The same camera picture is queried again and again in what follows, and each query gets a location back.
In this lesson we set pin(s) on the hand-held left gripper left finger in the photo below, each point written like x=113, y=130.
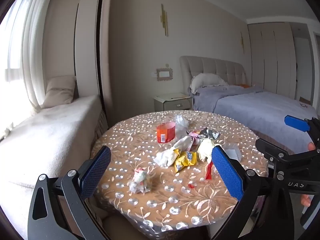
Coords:
x=96, y=172

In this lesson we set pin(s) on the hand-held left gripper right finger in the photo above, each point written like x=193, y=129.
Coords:
x=227, y=172

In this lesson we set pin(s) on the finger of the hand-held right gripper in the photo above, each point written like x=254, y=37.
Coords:
x=271, y=148
x=297, y=123

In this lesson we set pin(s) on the clear candy wrapper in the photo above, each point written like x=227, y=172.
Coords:
x=138, y=180

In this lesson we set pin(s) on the silver foil wrapper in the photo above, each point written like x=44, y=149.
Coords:
x=208, y=133

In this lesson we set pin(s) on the yellow snack wrapper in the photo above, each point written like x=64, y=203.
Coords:
x=183, y=161

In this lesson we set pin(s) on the pink wrapper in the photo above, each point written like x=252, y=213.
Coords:
x=193, y=136

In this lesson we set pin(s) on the white plastic wrapper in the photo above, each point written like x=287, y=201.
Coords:
x=182, y=142

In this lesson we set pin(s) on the white tissue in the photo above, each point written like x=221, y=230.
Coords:
x=163, y=158

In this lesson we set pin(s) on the clear plastic bag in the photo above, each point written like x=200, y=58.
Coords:
x=181, y=123

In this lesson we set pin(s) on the person's right hand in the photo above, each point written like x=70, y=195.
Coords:
x=306, y=200

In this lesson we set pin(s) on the red wrapper strip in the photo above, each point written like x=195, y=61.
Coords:
x=208, y=172

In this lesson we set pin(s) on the small item on bedspread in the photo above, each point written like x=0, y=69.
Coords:
x=303, y=104

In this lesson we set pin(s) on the clear plastic packaging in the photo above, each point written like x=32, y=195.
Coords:
x=233, y=152

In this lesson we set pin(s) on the cream wrapper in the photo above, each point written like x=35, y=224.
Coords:
x=205, y=148

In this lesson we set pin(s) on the bed with grey-blue cover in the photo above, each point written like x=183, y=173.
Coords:
x=250, y=107

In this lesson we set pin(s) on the white daybed with cushion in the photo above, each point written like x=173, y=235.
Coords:
x=50, y=135

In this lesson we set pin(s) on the white door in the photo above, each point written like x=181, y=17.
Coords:
x=312, y=62

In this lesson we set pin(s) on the small orange item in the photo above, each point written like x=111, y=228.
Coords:
x=245, y=86

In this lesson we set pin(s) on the beige wardrobe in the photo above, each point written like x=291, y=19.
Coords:
x=272, y=60

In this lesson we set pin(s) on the orange plastic cup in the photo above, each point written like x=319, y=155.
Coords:
x=166, y=132

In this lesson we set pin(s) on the white nightstand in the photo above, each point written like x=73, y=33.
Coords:
x=172, y=102

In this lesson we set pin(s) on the beige cushion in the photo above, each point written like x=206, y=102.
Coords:
x=60, y=90

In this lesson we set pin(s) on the white ruffled pillow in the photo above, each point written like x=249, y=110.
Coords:
x=207, y=81

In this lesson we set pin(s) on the beige tufted headboard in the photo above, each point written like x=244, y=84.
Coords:
x=215, y=67

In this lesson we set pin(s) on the white sheer curtain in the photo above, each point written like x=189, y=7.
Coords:
x=22, y=55

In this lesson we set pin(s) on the gold wall decoration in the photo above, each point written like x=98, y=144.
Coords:
x=163, y=20
x=242, y=42

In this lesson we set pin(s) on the framed wall switch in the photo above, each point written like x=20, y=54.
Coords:
x=164, y=74

